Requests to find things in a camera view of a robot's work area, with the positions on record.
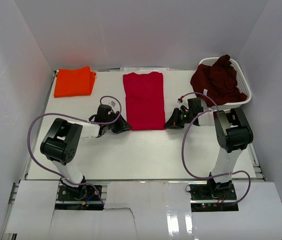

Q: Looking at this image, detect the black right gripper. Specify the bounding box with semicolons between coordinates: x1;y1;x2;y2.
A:
164;108;193;130

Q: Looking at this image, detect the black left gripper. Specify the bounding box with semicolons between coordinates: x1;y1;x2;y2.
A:
105;111;131;135

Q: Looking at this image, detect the bright red t shirt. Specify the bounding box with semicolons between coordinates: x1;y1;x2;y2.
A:
123;72;165;131

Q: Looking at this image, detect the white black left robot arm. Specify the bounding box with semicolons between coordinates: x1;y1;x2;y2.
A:
40;104;132;200

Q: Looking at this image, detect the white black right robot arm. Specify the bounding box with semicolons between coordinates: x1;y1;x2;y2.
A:
164;98;253;200

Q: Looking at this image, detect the orange folded t shirt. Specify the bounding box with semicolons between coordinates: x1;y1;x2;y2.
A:
54;66;97;98

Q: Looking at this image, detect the dark maroon t shirt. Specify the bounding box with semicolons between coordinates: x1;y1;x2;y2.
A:
190;54;247;107

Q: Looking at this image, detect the white plastic laundry basket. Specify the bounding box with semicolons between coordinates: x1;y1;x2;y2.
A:
199;57;252;110

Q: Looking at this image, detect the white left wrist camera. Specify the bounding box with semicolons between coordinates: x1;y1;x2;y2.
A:
108;101;117;113

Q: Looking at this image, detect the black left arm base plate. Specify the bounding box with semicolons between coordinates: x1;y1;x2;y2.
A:
55;185;105;211

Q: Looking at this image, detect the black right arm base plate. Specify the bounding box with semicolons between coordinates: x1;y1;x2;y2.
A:
185;184;239;213

